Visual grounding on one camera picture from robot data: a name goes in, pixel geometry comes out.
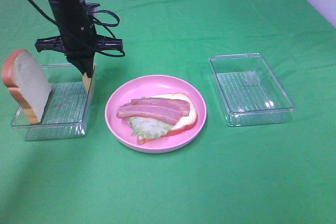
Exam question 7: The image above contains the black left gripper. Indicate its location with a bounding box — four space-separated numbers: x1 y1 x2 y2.
35 11 123 78

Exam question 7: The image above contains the yellow cheese slice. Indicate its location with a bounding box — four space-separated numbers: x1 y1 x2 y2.
82 63 97 97

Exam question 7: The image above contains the bread slice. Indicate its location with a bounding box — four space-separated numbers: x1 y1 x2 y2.
2 49 51 124
129 93 197 145

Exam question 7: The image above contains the bacon strip from container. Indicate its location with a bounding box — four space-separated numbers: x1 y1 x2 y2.
116 102 183 124
131 97 190 116

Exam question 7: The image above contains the green lettuce leaf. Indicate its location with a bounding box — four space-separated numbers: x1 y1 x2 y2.
127 96 173 140

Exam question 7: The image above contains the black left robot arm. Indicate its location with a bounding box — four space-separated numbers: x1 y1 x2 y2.
28 0 125 78

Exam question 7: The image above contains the clear left plastic container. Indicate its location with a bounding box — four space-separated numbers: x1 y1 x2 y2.
10 63 96 141

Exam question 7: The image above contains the clear plastic container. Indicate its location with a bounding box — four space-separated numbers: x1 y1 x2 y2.
10 63 96 141
209 53 295 127

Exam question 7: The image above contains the pink plate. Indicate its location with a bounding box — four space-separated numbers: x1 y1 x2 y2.
104 74 207 153

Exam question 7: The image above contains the green tablecloth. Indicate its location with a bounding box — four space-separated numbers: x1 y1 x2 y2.
1 0 335 223

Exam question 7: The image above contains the clear right plastic container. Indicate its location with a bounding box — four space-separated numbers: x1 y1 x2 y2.
209 53 295 127

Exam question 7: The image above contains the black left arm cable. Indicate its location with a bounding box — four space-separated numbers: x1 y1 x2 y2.
15 0 126 58

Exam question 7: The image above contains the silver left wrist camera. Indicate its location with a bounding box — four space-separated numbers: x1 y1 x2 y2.
84 2 100 18

